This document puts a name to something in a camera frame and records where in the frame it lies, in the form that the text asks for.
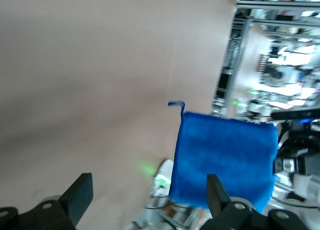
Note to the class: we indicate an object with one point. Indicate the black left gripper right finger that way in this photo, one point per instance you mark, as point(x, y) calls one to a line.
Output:
point(220, 202)

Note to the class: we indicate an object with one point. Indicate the brown paper table cover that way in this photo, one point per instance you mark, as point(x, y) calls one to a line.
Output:
point(75, 65)

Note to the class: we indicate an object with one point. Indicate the aluminium frame structure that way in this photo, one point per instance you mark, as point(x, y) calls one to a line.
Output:
point(275, 4)

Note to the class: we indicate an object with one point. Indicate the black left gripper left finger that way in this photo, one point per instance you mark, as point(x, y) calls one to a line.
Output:
point(75, 197)

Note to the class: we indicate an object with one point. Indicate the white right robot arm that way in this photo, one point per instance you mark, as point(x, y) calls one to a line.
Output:
point(165, 170)

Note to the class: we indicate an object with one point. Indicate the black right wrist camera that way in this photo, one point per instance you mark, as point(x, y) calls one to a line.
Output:
point(295, 113)

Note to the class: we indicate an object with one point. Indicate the blue microfibre towel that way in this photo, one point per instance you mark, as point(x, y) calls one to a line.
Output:
point(225, 152)

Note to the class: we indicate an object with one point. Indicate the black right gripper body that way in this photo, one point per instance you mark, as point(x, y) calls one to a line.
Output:
point(300, 165)

